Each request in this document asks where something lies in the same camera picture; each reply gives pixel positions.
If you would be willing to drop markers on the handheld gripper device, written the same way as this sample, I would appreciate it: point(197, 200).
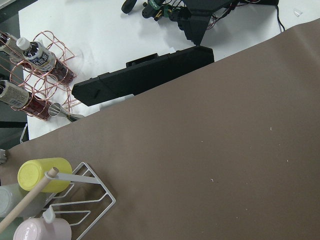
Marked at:
point(158, 9)

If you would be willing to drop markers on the copper wire bottle rack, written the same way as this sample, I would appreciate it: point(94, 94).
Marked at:
point(42, 85)

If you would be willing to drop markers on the labelled bottle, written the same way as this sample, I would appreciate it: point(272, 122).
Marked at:
point(44, 60)
point(20, 99)

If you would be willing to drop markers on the grey plastic cup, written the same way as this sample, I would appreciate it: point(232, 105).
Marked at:
point(12, 194)

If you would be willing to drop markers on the black device on desk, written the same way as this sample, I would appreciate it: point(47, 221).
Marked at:
point(142, 74)

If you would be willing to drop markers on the lower labelled bottle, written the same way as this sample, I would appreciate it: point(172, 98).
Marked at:
point(20, 99)

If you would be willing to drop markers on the white wire cup rack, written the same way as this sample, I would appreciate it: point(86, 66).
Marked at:
point(76, 194)

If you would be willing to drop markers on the black stand on desk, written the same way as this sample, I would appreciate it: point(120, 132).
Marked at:
point(195, 16)

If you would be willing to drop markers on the upper labelled bottle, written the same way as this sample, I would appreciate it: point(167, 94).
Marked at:
point(44, 60)

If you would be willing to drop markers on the pink plastic cup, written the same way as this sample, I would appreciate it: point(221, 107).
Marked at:
point(39, 229)

